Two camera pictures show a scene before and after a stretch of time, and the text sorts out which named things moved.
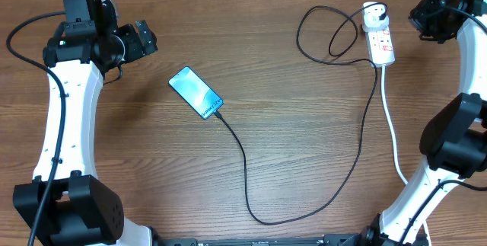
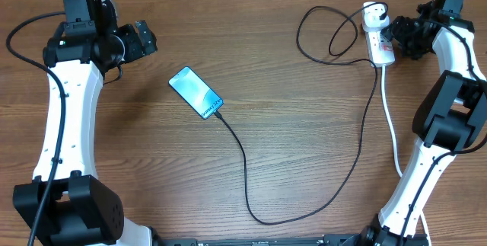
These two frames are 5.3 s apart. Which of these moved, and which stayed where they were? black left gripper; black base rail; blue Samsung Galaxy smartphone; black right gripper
Moved: black right gripper
Stayed: black base rail; blue Samsung Galaxy smartphone; black left gripper
